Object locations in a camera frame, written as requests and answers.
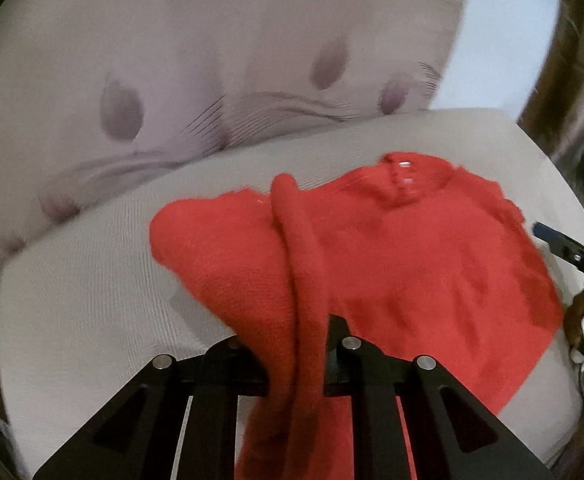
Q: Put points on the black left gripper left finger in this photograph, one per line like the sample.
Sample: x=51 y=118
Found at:
x=174 y=419

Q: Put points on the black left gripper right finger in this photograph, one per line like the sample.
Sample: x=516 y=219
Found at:
x=413 y=419

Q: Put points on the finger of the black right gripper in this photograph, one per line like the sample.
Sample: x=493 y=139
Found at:
x=561 y=245

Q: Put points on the red knit sweater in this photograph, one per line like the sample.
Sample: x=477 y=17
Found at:
x=419 y=256

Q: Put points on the beige woven table cover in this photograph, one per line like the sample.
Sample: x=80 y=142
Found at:
x=86 y=307

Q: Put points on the brown wooden door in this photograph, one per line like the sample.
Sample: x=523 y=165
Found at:
x=545 y=117

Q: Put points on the beige leaf print curtain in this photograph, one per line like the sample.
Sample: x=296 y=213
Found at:
x=100 y=96

